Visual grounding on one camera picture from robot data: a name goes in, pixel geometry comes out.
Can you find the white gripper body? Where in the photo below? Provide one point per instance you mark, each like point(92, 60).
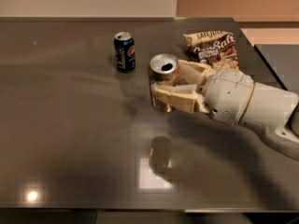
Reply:
point(229, 95)

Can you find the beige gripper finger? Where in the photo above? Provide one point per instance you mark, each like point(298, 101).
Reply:
point(195, 73)
point(181, 97)

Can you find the orange LaCroix can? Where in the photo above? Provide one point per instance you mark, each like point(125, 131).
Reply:
point(163, 70)

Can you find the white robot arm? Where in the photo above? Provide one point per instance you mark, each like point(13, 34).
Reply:
point(269, 112)

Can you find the blue Pepsi can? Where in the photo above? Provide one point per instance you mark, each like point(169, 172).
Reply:
point(124, 46)

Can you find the sea salt chip bag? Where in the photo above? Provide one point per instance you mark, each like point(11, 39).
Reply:
point(214, 48)

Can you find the dark side table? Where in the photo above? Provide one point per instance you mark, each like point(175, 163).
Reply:
point(283, 62)

